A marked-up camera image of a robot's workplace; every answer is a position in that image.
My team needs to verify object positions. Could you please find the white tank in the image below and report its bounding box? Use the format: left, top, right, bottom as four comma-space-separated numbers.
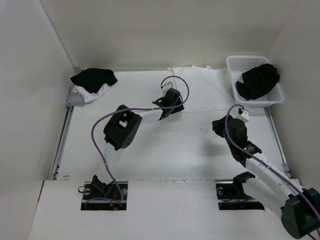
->
72, 83, 111, 104
169, 66, 235, 114

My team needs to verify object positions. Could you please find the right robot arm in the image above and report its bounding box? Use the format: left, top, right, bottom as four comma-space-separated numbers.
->
212, 115, 320, 239

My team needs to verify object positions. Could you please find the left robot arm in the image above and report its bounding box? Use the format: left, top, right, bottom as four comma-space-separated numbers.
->
94, 88, 184, 200

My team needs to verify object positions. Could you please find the black tank top in basket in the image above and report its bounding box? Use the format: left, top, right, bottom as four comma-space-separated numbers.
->
236, 63, 280, 100

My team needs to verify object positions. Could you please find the folded black tank top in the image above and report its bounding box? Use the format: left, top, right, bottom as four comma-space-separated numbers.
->
70, 68, 118, 94

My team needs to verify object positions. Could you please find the folded white tank top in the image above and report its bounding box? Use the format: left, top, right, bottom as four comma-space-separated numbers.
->
72, 83, 111, 104

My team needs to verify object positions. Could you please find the folded grey tank top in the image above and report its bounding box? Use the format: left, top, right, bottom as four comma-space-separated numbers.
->
66, 91, 85, 108

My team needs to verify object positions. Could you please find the white plastic basket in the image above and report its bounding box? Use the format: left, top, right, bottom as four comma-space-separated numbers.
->
226, 55, 285, 108

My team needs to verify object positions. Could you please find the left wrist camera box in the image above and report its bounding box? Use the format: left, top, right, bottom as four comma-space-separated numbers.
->
160, 81, 177, 96

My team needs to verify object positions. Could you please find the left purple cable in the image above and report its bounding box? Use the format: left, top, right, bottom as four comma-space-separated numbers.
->
83, 75, 191, 208

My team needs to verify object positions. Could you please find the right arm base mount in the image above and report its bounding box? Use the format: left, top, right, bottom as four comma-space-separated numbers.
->
215, 172, 265, 211

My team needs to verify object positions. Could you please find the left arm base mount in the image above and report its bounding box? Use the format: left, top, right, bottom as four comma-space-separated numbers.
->
77, 175, 129, 211

